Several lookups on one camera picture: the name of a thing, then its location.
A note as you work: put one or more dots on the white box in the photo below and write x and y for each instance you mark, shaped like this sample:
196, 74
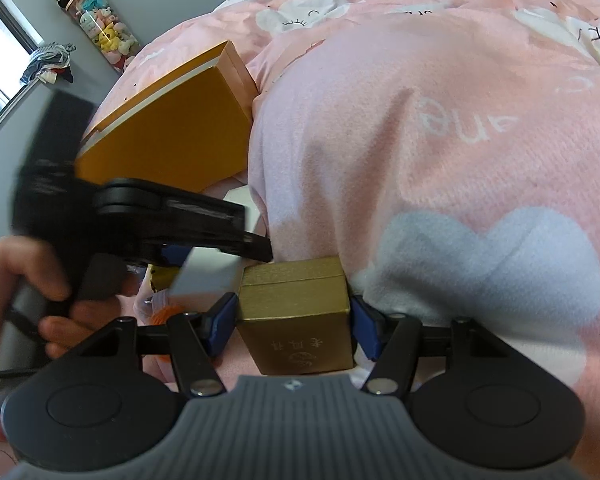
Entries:
210, 280

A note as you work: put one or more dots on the orange cardboard box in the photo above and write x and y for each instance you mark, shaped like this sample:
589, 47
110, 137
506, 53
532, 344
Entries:
170, 135

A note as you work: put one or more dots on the pink fleece blanket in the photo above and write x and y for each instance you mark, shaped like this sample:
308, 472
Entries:
430, 160

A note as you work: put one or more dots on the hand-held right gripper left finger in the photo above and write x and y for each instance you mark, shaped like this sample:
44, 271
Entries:
221, 325

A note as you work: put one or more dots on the clear tube of plush toys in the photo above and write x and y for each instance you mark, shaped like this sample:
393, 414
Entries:
105, 30

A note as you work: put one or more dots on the orange box lid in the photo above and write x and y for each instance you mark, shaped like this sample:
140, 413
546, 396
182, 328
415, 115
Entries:
235, 72

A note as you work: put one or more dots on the person's left hand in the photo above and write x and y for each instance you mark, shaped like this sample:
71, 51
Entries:
35, 260

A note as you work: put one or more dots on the pile of clothes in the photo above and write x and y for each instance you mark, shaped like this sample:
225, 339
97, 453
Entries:
47, 62

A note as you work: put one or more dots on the gold cardboard box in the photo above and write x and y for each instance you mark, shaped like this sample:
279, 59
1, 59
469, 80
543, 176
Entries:
295, 320

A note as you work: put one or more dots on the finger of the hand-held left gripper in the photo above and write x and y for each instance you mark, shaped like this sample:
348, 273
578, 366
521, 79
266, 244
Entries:
190, 210
250, 247

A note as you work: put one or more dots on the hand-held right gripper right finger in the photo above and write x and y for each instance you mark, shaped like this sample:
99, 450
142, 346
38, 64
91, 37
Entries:
366, 327

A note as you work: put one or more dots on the window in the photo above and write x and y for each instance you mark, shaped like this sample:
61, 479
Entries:
0, 50

